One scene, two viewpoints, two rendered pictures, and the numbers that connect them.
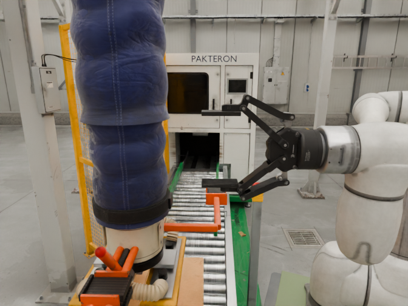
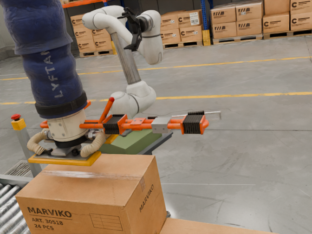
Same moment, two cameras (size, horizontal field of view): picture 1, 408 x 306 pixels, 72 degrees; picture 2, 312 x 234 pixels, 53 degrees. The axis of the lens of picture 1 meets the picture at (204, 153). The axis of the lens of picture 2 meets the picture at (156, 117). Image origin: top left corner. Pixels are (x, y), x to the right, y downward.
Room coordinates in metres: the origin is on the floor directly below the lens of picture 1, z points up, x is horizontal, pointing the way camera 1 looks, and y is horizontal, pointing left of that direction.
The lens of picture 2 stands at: (-0.12, 1.31, 1.77)
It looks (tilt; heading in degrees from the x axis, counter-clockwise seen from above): 23 degrees down; 293
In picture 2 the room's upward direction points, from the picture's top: 11 degrees counter-clockwise
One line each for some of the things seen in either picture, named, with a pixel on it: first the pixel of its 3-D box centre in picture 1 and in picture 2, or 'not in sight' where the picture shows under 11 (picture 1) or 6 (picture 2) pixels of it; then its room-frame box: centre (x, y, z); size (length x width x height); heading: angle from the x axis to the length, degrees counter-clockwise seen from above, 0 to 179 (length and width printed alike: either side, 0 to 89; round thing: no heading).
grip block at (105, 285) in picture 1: (107, 293); (115, 124); (0.54, 0.22, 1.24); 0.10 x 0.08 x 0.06; 89
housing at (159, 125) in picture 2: not in sight; (162, 125); (0.32, 0.22, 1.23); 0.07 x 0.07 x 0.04; 89
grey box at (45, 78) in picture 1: (47, 90); not in sight; (1.96, 1.05, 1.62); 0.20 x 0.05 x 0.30; 177
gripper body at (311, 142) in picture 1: (291, 149); (137, 26); (0.51, -0.16, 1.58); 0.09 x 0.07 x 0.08; 89
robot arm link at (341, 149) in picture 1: (331, 149); (143, 23); (0.51, -0.24, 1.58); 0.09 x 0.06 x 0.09; 179
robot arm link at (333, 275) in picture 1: (337, 272); (120, 107); (0.90, -0.50, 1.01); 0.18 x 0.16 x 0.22; 63
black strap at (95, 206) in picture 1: (133, 200); (61, 100); (0.79, 0.21, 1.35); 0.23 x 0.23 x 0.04
